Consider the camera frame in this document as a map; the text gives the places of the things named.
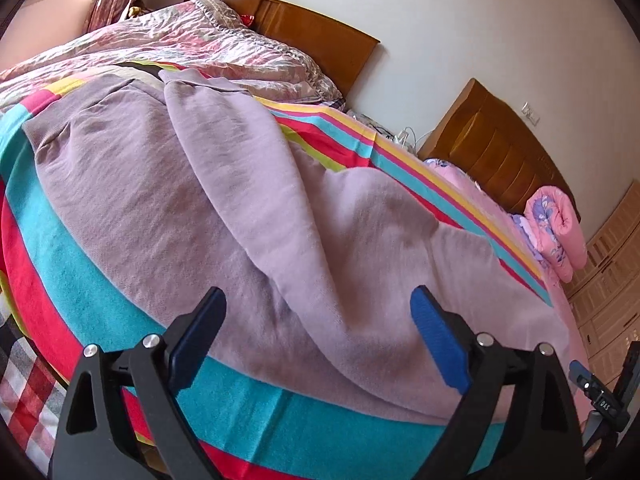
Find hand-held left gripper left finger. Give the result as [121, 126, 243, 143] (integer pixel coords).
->
[50, 286, 228, 480]

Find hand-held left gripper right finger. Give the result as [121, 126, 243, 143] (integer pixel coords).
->
[409, 285, 586, 480]

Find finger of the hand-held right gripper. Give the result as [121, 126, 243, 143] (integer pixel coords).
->
[569, 360, 630, 423]

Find lilac pants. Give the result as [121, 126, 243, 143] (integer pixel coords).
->
[22, 67, 576, 423]

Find pink pillow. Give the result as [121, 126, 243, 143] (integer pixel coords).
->
[422, 157, 596, 426]

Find light wooden wardrobe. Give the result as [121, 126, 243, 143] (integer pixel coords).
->
[570, 185, 640, 376]

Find colourful striped bedsheet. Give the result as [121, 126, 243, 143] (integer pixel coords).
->
[0, 62, 553, 476]

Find rolled pink floral blanket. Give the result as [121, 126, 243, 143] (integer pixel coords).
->
[522, 186, 588, 283]

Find striped pillow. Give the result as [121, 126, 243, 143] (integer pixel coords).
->
[0, 305, 68, 461]

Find ribbed wooden headboard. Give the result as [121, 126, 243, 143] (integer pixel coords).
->
[417, 77, 583, 226]

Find pink floral quilt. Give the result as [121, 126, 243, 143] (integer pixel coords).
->
[0, 0, 346, 111]

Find wide wooden headboard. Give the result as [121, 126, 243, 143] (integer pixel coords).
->
[184, 0, 382, 101]

